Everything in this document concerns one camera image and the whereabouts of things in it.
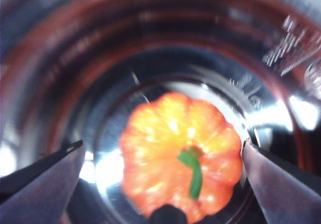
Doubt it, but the orange pumpkin with green stem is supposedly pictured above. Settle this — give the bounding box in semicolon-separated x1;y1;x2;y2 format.
119;91;244;224

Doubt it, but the pale green electric steamer pot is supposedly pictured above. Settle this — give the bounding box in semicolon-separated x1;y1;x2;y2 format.
0;0;321;224

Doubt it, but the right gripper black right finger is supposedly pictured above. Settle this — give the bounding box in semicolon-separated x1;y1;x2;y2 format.
240;140;321;224

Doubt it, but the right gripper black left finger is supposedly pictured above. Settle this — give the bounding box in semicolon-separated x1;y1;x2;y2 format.
0;140;86;224

